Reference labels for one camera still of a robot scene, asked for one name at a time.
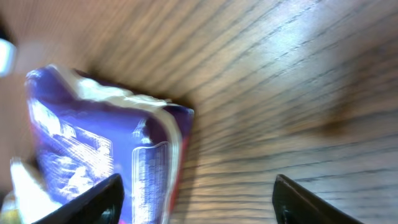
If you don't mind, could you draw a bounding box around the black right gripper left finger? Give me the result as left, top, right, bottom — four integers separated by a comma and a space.
36, 174, 124, 224

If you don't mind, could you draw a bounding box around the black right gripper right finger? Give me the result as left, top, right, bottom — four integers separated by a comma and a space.
272, 174, 362, 224

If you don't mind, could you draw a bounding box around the purple pad package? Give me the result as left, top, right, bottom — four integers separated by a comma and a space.
25, 65, 194, 223

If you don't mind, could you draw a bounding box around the teal wet wipes pack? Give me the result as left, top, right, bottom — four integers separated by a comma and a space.
1, 157, 62, 224

